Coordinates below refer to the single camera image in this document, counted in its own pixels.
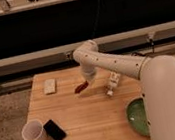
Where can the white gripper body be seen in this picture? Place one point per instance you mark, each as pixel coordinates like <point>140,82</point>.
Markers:
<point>88,72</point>

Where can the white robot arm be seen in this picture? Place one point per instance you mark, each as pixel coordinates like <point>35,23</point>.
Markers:
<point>157,81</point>

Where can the green ceramic bowl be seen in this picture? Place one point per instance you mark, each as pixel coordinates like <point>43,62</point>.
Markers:
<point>136,117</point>

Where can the small white bottle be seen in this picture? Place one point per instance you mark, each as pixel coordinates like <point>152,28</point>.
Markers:
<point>112,83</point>

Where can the white rectangular block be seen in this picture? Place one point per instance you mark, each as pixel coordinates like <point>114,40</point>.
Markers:
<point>49,86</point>

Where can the black smartphone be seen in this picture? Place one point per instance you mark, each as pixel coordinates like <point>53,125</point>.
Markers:
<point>54,130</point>

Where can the white paper cup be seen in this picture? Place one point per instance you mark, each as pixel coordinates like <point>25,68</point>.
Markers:
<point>33,130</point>

